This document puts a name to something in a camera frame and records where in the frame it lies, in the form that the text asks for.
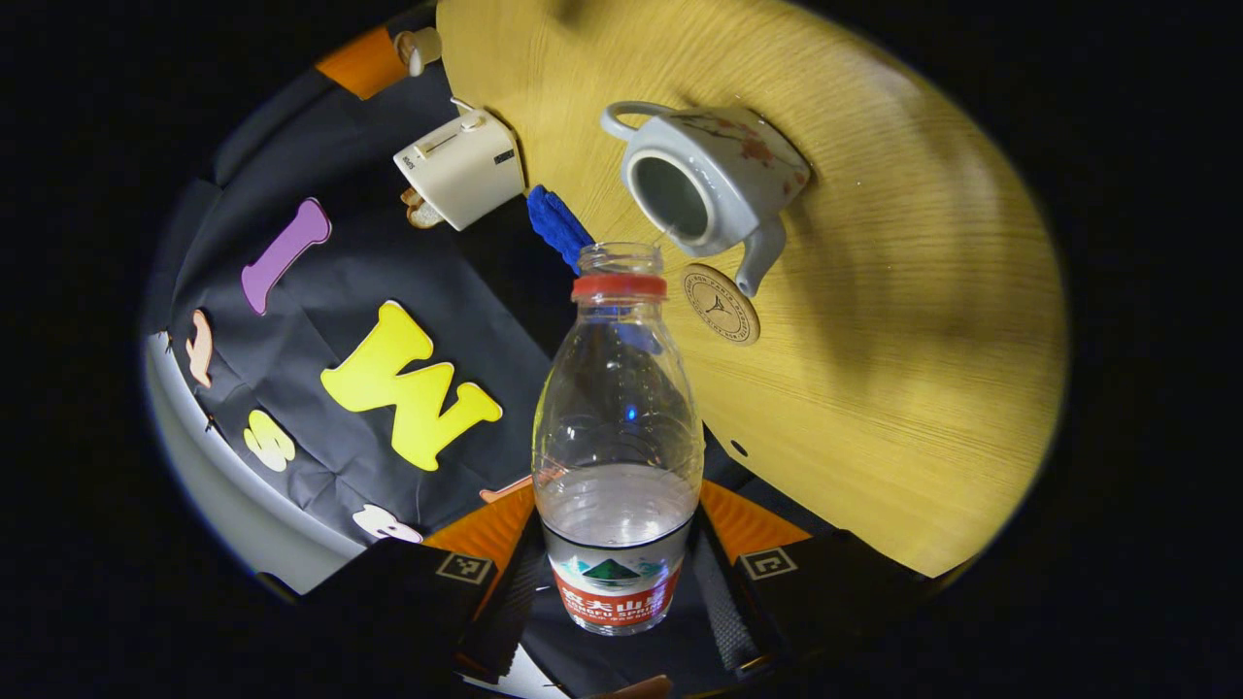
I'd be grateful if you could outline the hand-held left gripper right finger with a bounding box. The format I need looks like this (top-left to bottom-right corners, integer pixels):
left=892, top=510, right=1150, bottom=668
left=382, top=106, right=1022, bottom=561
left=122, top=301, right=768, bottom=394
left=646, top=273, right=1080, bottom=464
left=691, top=481, right=933, bottom=681

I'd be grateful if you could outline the round wooden coaster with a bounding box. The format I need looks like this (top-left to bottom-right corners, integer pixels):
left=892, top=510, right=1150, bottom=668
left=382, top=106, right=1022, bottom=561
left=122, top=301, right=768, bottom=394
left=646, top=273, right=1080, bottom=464
left=683, top=264, right=761, bottom=346

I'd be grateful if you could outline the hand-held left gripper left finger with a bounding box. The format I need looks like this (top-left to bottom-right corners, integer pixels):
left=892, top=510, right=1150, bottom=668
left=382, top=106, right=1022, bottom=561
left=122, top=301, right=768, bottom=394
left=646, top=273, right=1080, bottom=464
left=291, top=481, right=547, bottom=685

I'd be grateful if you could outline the clear plastic water bottle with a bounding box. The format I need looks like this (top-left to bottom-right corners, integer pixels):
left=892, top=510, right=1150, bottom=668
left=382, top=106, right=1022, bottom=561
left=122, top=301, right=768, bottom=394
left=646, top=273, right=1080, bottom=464
left=532, top=243, right=705, bottom=637

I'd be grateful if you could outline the black backdrop cloth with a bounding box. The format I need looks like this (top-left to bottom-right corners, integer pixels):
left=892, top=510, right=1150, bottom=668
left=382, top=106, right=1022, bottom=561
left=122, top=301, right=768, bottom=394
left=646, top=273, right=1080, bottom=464
left=146, top=5, right=788, bottom=583

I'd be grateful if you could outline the blue folded towel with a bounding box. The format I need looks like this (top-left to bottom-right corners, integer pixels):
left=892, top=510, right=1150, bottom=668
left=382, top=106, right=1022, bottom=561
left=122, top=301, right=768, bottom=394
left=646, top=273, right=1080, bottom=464
left=526, top=184, right=595, bottom=278

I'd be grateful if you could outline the white ceramic teacup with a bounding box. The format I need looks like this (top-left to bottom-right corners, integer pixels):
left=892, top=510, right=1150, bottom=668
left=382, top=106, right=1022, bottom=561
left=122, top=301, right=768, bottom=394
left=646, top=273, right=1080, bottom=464
left=600, top=100, right=812, bottom=299

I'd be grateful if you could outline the bread slice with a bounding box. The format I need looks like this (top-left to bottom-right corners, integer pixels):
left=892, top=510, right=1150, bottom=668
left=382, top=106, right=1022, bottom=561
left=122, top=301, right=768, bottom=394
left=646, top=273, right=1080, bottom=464
left=401, top=187, right=445, bottom=230

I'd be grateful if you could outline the white toaster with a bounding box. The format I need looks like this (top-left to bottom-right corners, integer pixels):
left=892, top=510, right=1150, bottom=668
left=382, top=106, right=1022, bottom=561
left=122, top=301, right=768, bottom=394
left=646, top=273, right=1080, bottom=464
left=393, top=97, right=525, bottom=232

